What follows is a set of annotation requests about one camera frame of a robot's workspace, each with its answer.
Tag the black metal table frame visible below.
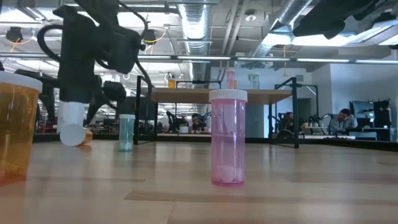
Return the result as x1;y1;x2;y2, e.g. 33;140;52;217
32;133;398;152

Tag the person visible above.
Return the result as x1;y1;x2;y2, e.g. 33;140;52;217
328;108;358;135
190;113;203;131
281;111;296;138

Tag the wooden shelf with black legs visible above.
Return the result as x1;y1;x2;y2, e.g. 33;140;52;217
133;76;300;149

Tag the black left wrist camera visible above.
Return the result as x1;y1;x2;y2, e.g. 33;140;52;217
101;26;143;75

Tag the pink pill bottle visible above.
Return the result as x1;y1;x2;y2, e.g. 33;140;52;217
226;68;236;90
208;88;248;187

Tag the black ceiling device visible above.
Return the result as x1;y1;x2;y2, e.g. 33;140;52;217
5;26;24;43
142;29;157;45

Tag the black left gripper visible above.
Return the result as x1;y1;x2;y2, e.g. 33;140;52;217
15;4;127;125

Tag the silver ventilation duct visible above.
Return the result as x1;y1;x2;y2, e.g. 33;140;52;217
174;0;218;57
250;0;313;58

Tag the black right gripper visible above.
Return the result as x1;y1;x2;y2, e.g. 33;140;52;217
294;0;379;40

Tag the long ceiling light bar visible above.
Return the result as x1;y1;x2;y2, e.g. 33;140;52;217
0;52;398;65

